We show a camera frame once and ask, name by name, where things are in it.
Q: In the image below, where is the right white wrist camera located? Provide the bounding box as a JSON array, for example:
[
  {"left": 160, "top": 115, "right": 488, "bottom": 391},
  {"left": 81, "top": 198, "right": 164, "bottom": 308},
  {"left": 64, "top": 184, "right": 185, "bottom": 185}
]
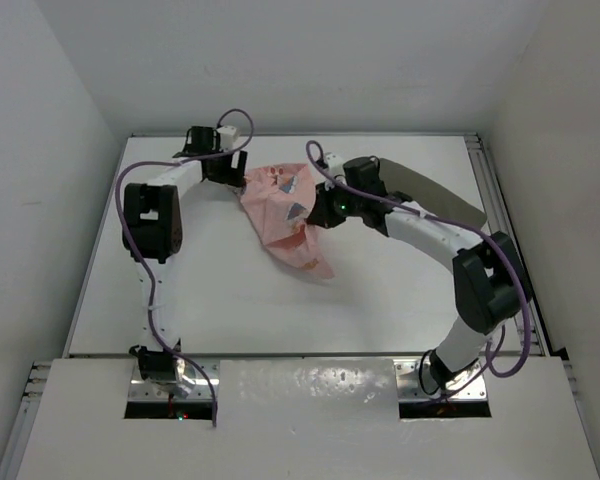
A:
[{"left": 318, "top": 152, "right": 346, "bottom": 178}]

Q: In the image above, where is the left aluminium frame rail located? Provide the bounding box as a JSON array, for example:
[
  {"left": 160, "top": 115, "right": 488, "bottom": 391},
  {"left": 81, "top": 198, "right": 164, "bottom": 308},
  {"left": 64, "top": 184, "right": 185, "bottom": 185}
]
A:
[{"left": 0, "top": 361, "right": 52, "bottom": 480}]

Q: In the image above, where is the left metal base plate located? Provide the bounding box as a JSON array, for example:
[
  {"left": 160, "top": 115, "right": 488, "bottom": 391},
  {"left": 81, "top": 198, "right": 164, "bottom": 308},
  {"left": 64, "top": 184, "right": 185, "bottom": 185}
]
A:
[{"left": 127, "top": 360, "right": 219, "bottom": 403}]

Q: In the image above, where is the grey floral pillow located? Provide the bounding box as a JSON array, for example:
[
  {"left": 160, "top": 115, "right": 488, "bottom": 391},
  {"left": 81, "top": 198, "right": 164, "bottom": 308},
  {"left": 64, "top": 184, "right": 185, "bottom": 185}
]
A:
[{"left": 379, "top": 158, "right": 487, "bottom": 229}]

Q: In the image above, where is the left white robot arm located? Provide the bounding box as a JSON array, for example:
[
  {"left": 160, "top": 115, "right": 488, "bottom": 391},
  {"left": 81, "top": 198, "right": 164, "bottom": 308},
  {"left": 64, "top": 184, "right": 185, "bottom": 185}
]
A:
[{"left": 115, "top": 125, "right": 247, "bottom": 392}]

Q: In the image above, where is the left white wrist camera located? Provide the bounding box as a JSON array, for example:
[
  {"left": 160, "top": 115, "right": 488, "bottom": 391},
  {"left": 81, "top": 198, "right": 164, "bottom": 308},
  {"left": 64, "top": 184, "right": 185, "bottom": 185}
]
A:
[{"left": 216, "top": 125, "right": 240, "bottom": 151}]

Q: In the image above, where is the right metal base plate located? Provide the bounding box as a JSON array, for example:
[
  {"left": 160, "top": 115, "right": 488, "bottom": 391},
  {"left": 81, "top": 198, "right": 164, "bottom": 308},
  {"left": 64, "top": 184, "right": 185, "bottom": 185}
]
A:
[{"left": 394, "top": 360, "right": 489, "bottom": 402}]

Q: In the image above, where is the white front cover board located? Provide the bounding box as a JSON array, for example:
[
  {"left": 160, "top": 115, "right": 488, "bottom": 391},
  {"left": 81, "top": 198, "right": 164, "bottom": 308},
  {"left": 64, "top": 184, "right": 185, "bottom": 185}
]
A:
[{"left": 18, "top": 358, "right": 597, "bottom": 479}]

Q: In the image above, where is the metal base plate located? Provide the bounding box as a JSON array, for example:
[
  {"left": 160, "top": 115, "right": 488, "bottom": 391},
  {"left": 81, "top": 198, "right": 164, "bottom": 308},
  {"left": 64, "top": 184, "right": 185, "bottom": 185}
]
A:
[
  {"left": 127, "top": 360, "right": 219, "bottom": 403},
  {"left": 394, "top": 360, "right": 489, "bottom": 402}
]

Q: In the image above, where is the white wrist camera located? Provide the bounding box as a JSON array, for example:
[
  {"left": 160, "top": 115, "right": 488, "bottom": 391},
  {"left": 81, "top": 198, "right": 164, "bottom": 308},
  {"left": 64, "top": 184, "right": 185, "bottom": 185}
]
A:
[
  {"left": 216, "top": 125, "right": 240, "bottom": 151},
  {"left": 318, "top": 152, "right": 346, "bottom": 178}
]

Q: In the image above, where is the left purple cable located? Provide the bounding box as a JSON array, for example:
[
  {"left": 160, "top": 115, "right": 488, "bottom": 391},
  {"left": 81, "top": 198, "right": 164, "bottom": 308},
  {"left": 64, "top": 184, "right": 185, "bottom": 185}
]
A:
[{"left": 114, "top": 107, "right": 255, "bottom": 430}]

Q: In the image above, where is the pink cartoon pillowcase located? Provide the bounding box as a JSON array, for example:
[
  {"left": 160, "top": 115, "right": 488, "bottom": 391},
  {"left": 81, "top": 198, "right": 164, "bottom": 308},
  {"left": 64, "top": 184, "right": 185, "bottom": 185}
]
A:
[{"left": 240, "top": 163, "right": 334, "bottom": 280}]

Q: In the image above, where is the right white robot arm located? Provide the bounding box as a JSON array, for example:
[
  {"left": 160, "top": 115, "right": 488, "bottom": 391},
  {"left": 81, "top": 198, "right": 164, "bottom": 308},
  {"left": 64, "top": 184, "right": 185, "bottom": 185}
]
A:
[{"left": 308, "top": 154, "right": 532, "bottom": 396}]

